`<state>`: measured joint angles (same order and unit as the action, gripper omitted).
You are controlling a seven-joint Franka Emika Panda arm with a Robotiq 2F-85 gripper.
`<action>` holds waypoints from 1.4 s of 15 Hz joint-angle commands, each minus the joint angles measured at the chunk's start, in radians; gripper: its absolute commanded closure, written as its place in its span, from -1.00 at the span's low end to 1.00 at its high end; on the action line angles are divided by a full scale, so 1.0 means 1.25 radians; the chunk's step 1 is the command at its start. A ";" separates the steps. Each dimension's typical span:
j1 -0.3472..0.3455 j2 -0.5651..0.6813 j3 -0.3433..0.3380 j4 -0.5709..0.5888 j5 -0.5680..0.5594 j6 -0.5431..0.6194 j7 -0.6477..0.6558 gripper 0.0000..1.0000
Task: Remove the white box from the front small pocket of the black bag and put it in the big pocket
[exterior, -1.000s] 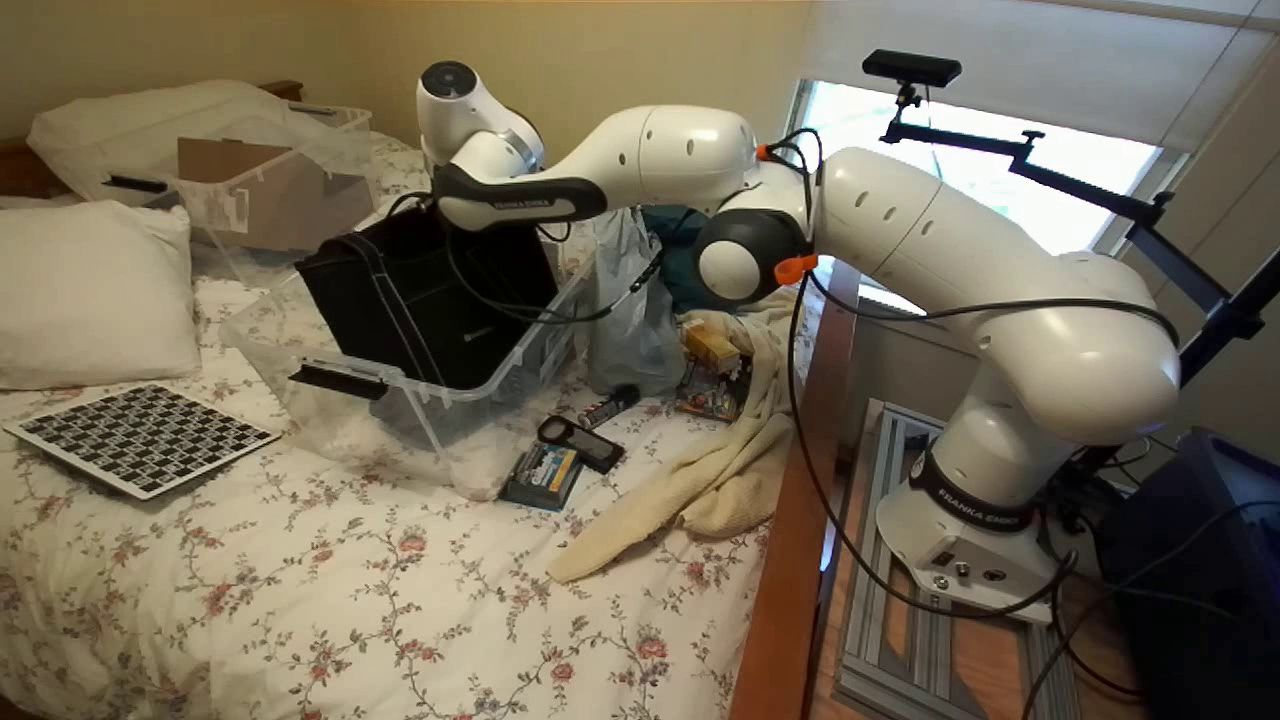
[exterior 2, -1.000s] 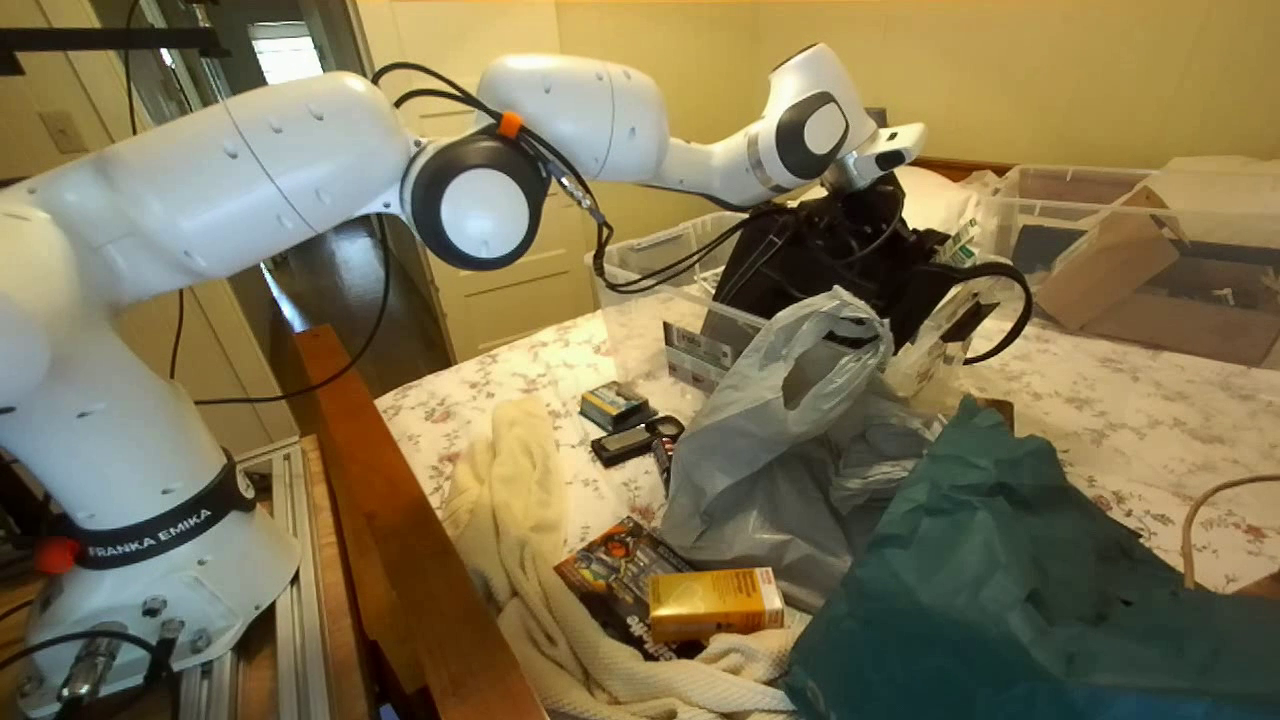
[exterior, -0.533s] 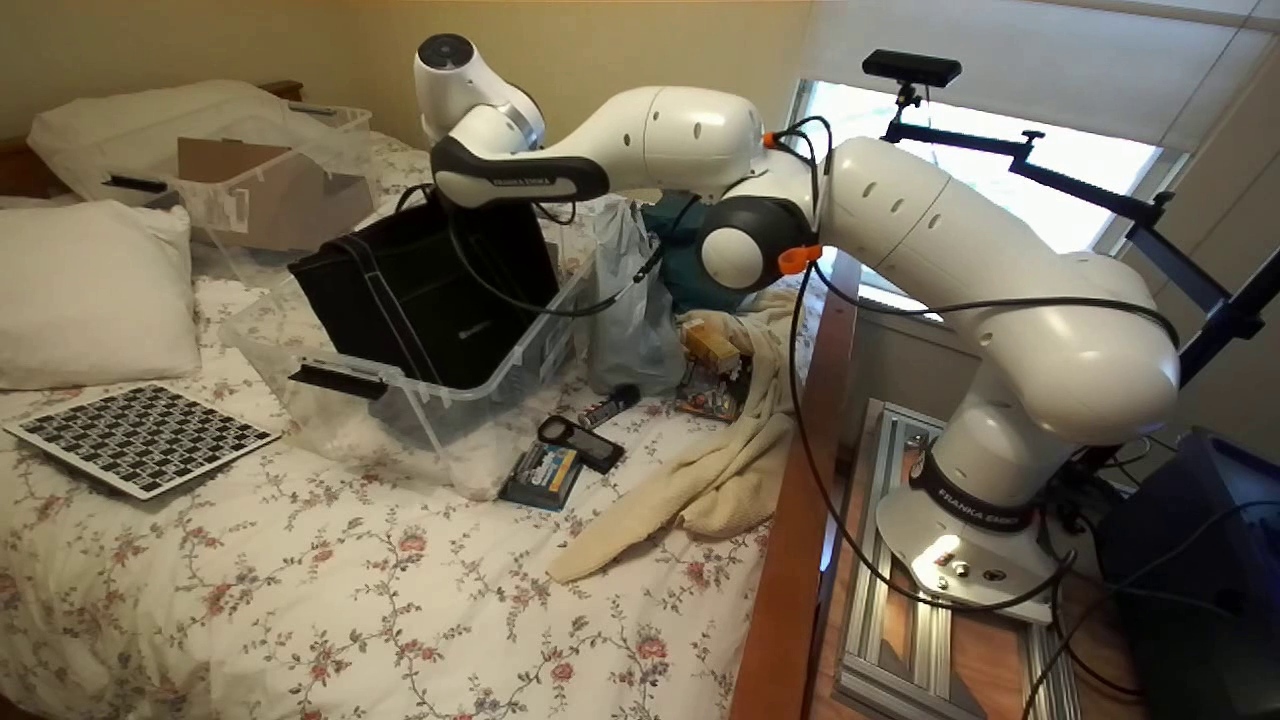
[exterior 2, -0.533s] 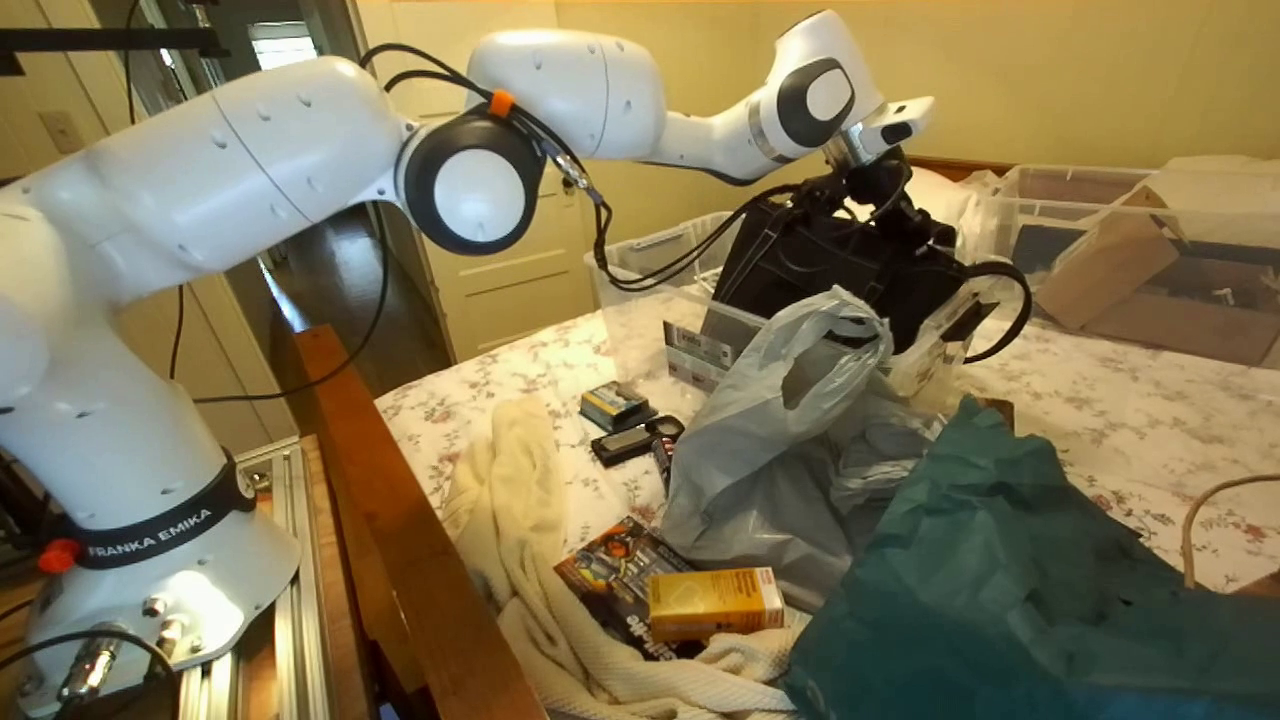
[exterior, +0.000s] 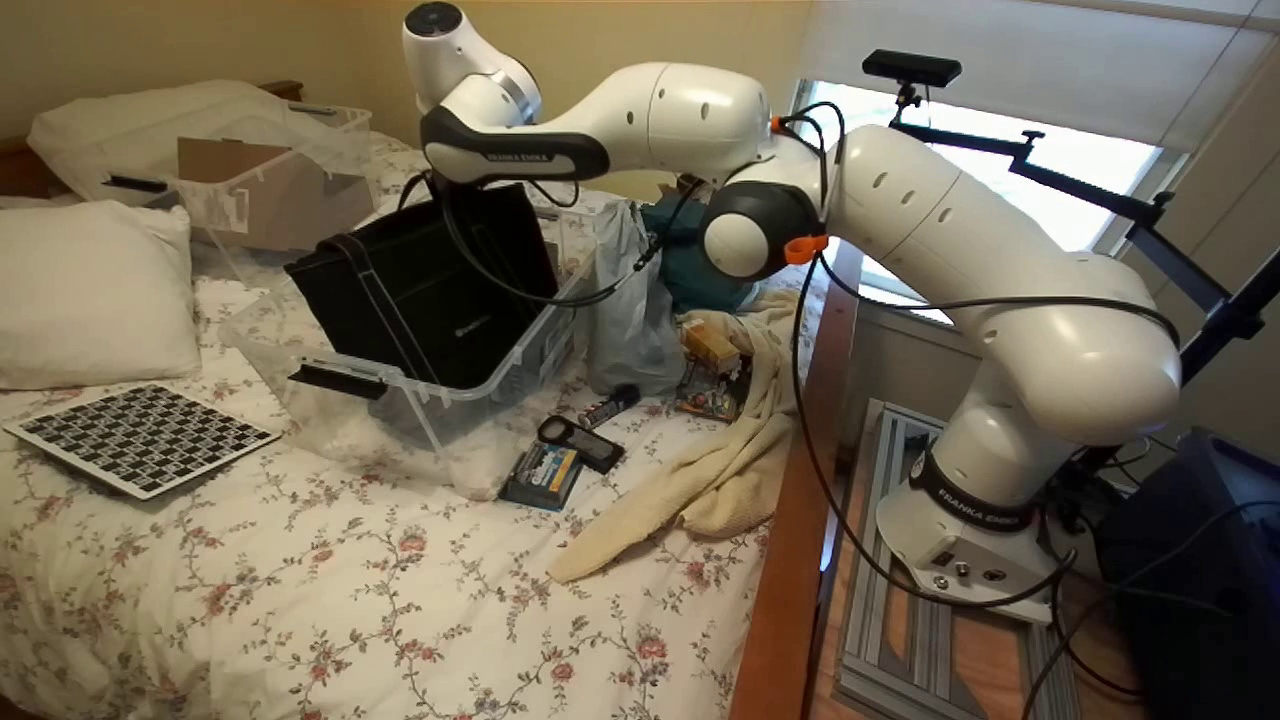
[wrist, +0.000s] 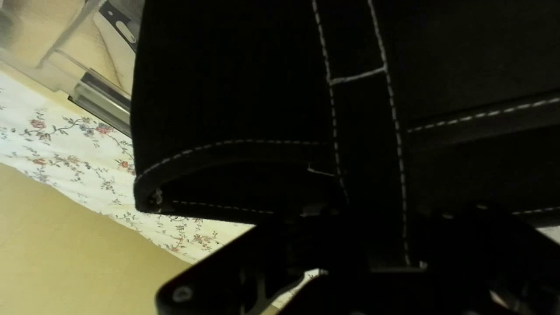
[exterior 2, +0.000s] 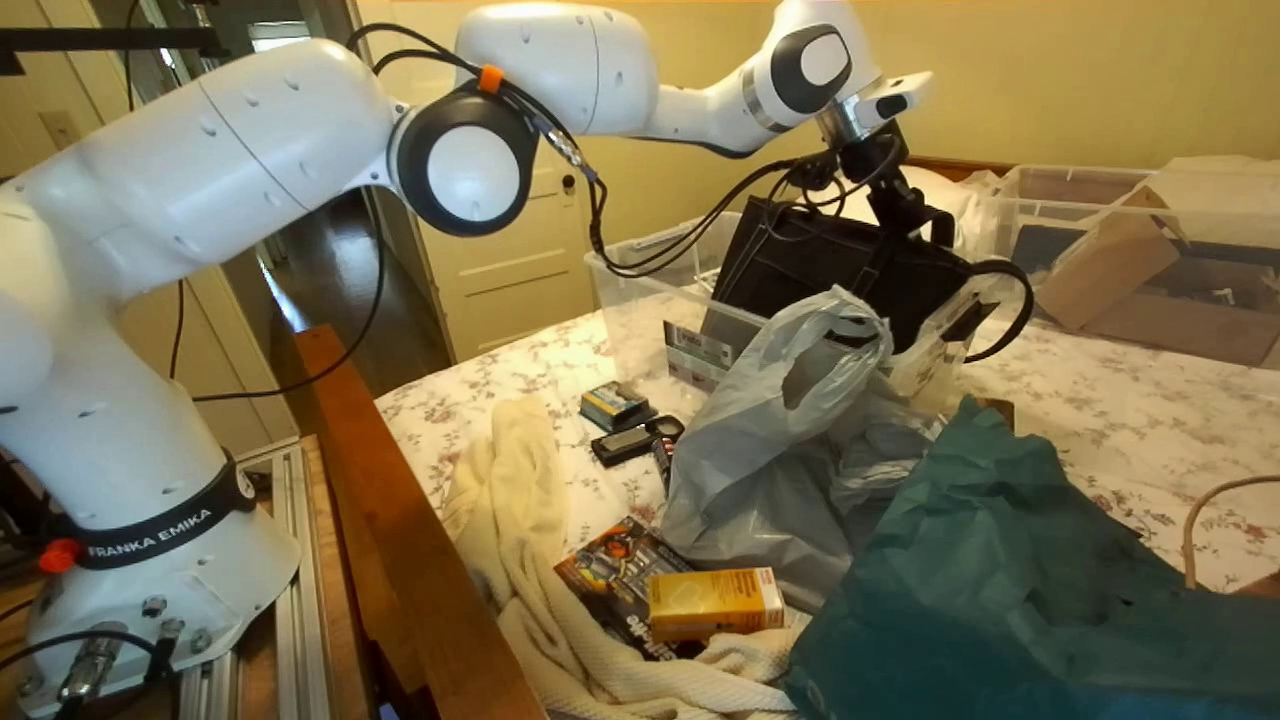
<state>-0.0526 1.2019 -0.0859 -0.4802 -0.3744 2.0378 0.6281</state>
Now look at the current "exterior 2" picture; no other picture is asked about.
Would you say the yellow cardboard box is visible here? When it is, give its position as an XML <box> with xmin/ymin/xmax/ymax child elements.
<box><xmin>644</xmin><ymin>563</ymin><xmax>790</xmax><ymax>653</ymax></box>

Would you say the white translucent plastic cover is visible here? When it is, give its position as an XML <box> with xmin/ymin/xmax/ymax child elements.
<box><xmin>1142</xmin><ymin>151</ymin><xmax>1280</xmax><ymax>253</ymax></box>

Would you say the black magnifier loupe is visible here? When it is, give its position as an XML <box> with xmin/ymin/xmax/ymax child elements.
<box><xmin>644</xmin><ymin>414</ymin><xmax>686</xmax><ymax>492</ymax></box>

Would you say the clear plastic storage bin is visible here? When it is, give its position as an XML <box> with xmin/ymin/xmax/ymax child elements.
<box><xmin>581</xmin><ymin>210</ymin><xmax>985</xmax><ymax>406</ymax></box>

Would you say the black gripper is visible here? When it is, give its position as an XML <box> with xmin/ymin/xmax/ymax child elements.
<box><xmin>828</xmin><ymin>119</ymin><xmax>958</xmax><ymax>253</ymax></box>

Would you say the brown cardboard box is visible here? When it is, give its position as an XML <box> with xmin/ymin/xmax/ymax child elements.
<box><xmin>1032</xmin><ymin>214</ymin><xmax>1182</xmax><ymax>338</ymax></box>

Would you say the teal fabric bag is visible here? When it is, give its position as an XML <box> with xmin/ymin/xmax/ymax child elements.
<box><xmin>776</xmin><ymin>398</ymin><xmax>1280</xmax><ymax>720</ymax></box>

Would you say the thin cable loop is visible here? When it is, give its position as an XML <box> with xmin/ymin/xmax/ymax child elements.
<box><xmin>1175</xmin><ymin>472</ymin><xmax>1280</xmax><ymax>593</ymax></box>

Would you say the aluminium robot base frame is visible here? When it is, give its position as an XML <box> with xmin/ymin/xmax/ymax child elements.
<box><xmin>172</xmin><ymin>435</ymin><xmax>336</xmax><ymax>720</ymax></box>

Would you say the wooden headboard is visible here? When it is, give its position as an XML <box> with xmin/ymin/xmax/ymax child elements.
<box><xmin>916</xmin><ymin>151</ymin><xmax>1016</xmax><ymax>183</ymax></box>

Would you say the wall switch plate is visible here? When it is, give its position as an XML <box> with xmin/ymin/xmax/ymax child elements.
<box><xmin>34</xmin><ymin>114</ymin><xmax>89</xmax><ymax>162</ymax></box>

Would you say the cream towel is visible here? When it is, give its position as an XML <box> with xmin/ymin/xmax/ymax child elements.
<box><xmin>442</xmin><ymin>398</ymin><xmax>802</xmax><ymax>720</ymax></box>

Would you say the small black device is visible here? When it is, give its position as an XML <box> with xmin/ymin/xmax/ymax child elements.
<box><xmin>589</xmin><ymin>421</ymin><xmax>655</xmax><ymax>469</ymax></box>

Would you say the black fabric bag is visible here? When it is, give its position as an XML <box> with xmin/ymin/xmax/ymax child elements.
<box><xmin>710</xmin><ymin>197</ymin><xmax>1034</xmax><ymax>365</ymax></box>

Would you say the floral white bedspread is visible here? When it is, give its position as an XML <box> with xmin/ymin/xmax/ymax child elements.
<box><xmin>374</xmin><ymin>312</ymin><xmax>1280</xmax><ymax>596</ymax></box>

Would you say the white panel door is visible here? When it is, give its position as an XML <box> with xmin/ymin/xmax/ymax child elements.
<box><xmin>355</xmin><ymin>0</ymin><xmax>597</xmax><ymax>362</ymax></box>

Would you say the clear bin with cardboard box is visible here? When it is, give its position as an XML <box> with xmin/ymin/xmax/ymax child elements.
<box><xmin>992</xmin><ymin>162</ymin><xmax>1280</xmax><ymax>373</ymax></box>

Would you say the wooden bed footboard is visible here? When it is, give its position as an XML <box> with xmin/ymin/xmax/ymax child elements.
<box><xmin>270</xmin><ymin>322</ymin><xmax>543</xmax><ymax>720</ymax></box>

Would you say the gray plastic shopping bag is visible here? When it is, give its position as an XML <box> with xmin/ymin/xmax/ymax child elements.
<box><xmin>658</xmin><ymin>277</ymin><xmax>935</xmax><ymax>603</ymax></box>

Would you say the white pillow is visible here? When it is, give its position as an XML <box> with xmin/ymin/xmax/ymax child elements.
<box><xmin>916</xmin><ymin>162</ymin><xmax>1003</xmax><ymax>260</ymax></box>

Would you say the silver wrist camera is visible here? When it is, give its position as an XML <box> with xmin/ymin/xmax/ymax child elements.
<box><xmin>836</xmin><ymin>72</ymin><xmax>935</xmax><ymax>142</ymax></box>

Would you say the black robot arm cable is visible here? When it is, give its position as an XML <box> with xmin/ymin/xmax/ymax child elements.
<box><xmin>162</xmin><ymin>20</ymin><xmax>882</xmax><ymax>406</ymax></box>

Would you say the black camera stand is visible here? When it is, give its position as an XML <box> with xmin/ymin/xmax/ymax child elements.
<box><xmin>0</xmin><ymin>20</ymin><xmax>230</xmax><ymax>76</ymax></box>

